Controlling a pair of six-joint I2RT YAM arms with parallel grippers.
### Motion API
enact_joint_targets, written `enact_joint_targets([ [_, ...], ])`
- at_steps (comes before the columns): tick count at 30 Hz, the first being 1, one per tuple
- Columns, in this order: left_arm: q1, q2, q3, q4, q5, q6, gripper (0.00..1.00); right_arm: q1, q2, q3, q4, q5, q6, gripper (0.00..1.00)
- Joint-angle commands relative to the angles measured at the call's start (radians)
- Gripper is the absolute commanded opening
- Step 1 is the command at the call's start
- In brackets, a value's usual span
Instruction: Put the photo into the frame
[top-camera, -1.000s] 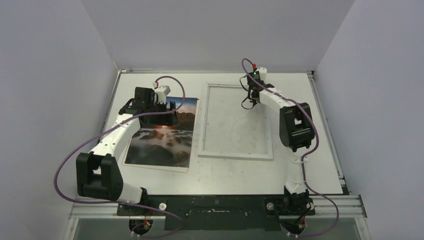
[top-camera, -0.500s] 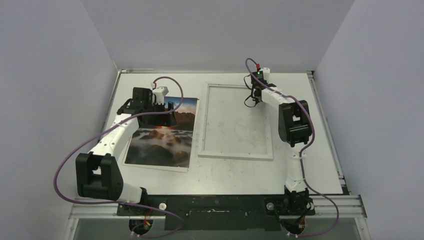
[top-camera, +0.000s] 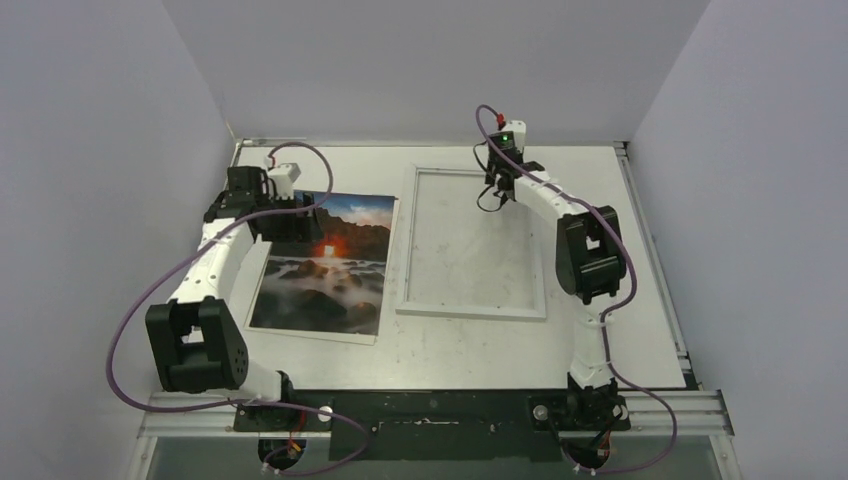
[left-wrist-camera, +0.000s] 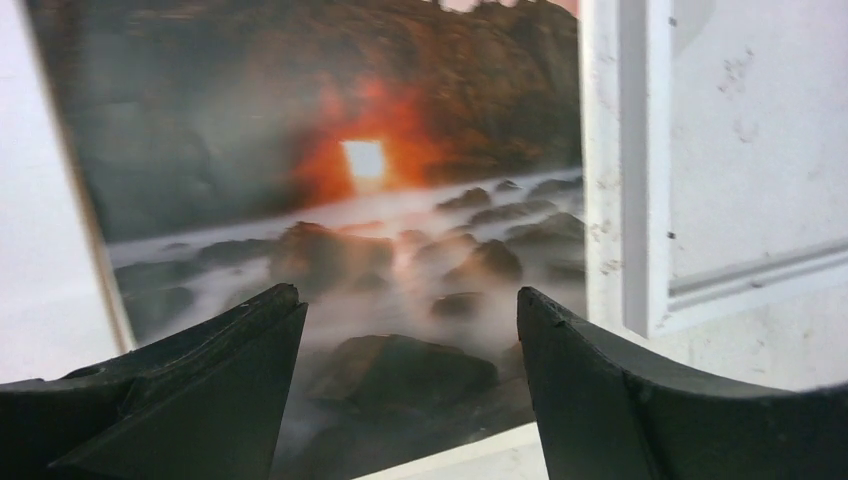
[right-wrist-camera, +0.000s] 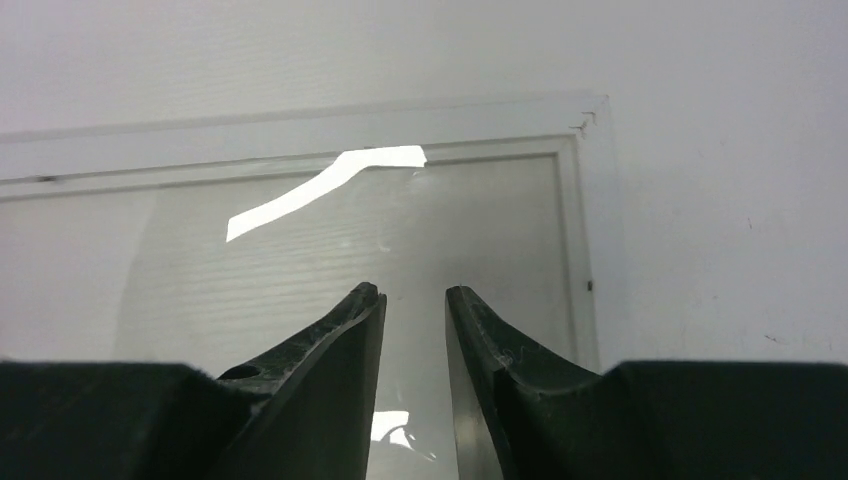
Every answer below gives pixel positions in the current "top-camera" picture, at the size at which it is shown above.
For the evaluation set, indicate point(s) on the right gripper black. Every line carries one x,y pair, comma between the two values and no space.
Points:
499,178

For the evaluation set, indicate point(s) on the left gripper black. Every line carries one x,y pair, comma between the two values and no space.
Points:
300,229

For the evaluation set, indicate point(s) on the landscape sunset photo print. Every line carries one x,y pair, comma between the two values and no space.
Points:
331,288

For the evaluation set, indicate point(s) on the white picture frame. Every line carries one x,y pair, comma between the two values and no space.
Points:
458,261

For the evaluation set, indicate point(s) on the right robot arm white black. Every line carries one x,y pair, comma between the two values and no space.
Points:
587,264

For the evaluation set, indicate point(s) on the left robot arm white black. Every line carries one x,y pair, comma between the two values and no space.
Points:
196,343

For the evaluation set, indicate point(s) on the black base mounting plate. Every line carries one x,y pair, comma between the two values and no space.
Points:
446,425

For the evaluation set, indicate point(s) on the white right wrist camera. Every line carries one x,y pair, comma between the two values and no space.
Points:
511,134

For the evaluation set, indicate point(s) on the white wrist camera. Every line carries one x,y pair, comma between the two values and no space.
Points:
511,134
282,177

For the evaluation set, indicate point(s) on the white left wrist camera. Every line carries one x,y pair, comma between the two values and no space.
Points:
282,177

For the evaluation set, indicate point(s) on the aluminium front rail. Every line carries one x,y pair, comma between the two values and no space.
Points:
698,413

